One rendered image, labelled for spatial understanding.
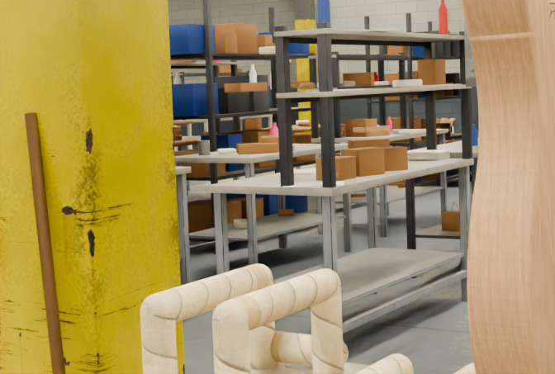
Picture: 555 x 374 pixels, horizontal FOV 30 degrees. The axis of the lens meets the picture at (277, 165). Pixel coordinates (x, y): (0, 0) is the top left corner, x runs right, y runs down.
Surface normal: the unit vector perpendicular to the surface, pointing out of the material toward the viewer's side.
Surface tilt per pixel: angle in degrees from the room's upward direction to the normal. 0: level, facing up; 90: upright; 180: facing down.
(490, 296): 88
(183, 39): 90
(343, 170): 90
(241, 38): 90
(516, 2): 108
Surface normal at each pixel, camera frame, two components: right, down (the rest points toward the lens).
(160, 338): 0.23, 0.07
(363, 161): 0.61, 0.04
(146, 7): 0.85, 0.00
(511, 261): -0.53, -0.12
